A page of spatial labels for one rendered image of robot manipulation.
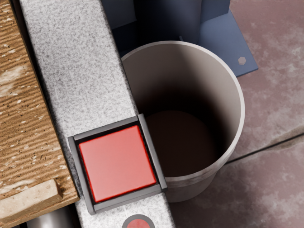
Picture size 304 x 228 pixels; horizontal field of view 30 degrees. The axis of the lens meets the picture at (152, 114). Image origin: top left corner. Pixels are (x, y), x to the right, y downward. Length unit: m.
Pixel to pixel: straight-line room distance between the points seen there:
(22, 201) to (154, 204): 0.12
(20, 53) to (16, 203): 0.16
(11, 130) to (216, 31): 1.12
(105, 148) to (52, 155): 0.05
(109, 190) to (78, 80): 0.12
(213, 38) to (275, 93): 0.23
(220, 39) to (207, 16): 0.07
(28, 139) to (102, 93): 0.09
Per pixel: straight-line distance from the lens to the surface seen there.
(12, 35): 0.59
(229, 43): 1.60
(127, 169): 0.53
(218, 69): 1.21
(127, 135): 0.54
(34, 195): 0.51
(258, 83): 1.57
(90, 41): 0.60
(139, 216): 0.54
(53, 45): 0.60
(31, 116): 0.55
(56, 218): 0.54
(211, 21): 1.63
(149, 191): 0.52
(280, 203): 1.49
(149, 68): 1.28
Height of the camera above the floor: 1.44
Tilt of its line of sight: 71 degrees down
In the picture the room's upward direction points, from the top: 7 degrees counter-clockwise
